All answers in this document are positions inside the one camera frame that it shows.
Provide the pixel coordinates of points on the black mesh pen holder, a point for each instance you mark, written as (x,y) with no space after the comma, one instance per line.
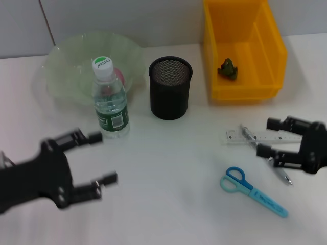
(169,102)

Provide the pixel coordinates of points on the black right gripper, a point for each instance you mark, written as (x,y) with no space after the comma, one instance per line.
(315,148)

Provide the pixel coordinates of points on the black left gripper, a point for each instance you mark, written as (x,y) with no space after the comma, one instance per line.
(46,176)

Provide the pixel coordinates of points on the blue scissors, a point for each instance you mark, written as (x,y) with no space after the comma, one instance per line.
(268,201)

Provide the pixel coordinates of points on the yellow plastic storage bin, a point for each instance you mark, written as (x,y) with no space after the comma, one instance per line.
(230,38)

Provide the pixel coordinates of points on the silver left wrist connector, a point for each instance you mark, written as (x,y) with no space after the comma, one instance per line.
(6,159)

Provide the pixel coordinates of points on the green plastic wrapper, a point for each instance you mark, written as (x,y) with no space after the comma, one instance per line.
(227,69)

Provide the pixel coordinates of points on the clear plastic ruler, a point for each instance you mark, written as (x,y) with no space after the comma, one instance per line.
(235,137)

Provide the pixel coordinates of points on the pale green plastic bowl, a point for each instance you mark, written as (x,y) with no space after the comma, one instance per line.
(71,63)

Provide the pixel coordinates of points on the water bottle green label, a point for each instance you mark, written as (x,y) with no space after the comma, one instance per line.
(112,120)

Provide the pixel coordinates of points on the white grey ballpoint pen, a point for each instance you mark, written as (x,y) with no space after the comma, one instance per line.
(283,176)

